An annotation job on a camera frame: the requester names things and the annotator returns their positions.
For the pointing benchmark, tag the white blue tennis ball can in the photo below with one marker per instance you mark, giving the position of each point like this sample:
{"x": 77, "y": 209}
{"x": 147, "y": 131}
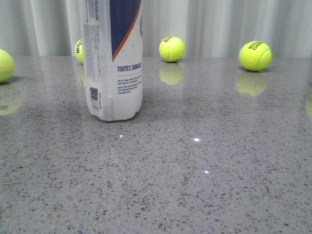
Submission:
{"x": 112, "y": 47}

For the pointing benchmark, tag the centre yellow tennis ball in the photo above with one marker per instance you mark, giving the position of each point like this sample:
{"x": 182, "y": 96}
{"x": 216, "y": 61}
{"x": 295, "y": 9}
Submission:
{"x": 172, "y": 49}

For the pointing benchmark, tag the yellow Wilson tennis ball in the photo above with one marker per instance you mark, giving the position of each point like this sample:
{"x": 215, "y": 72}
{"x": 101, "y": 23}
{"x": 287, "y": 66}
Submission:
{"x": 79, "y": 51}

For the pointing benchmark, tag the right yellow tennis ball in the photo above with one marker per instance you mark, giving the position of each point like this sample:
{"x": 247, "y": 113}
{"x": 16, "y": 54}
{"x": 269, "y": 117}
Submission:
{"x": 255, "y": 55}

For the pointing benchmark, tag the far left yellow tennis ball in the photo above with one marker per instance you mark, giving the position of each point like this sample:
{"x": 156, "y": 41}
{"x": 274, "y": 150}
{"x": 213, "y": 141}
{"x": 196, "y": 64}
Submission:
{"x": 7, "y": 66}

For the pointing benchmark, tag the grey pleated curtain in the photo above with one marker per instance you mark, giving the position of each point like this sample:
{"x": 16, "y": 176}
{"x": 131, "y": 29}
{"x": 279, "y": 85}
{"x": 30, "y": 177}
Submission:
{"x": 209, "y": 28}

